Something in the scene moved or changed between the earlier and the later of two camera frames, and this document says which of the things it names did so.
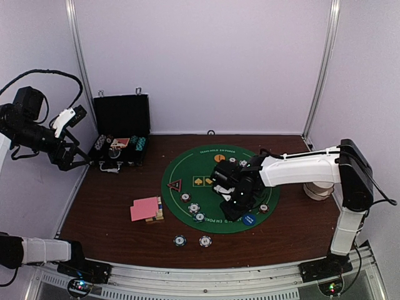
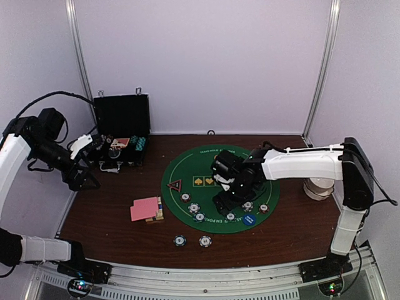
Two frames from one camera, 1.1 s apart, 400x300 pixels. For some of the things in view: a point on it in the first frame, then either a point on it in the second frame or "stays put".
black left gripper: [63, 162] to [74, 182]
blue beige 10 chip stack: [205, 241] stays put
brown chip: [185, 197] stays put
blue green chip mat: [199, 217] stays put
